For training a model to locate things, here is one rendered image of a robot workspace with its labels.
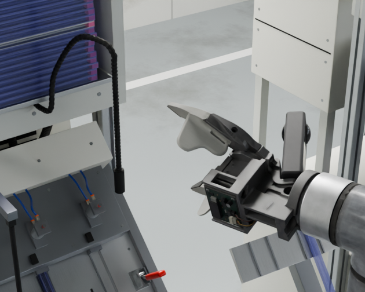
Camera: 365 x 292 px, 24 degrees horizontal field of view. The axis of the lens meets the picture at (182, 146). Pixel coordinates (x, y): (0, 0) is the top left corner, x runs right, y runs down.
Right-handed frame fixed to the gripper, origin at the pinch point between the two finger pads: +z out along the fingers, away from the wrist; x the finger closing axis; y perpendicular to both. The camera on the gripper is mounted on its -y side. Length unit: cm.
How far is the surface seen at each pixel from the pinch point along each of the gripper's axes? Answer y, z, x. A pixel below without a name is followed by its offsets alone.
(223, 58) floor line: -247, 202, 226
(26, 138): -14, 57, 32
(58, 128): -21, 55, 35
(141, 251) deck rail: -9, 28, 47
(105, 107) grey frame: -21, 39, 24
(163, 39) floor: -249, 248, 225
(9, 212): 14.4, 23.2, 9.6
